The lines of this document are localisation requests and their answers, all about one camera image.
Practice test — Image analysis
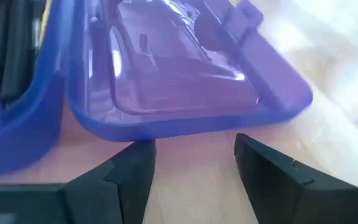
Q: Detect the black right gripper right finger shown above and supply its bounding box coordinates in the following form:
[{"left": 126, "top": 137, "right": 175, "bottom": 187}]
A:
[{"left": 234, "top": 133, "right": 358, "bottom": 224}]

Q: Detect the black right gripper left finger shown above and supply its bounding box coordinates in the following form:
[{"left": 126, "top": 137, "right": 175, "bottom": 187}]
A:
[{"left": 0, "top": 139, "right": 157, "bottom": 224}]

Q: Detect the purple plastic supply box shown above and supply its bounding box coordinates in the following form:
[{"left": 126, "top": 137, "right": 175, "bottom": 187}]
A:
[{"left": 0, "top": 0, "right": 314, "bottom": 179}]

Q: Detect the black marker with label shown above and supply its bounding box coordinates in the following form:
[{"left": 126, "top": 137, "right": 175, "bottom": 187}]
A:
[{"left": 0, "top": 0, "right": 35, "bottom": 103}]

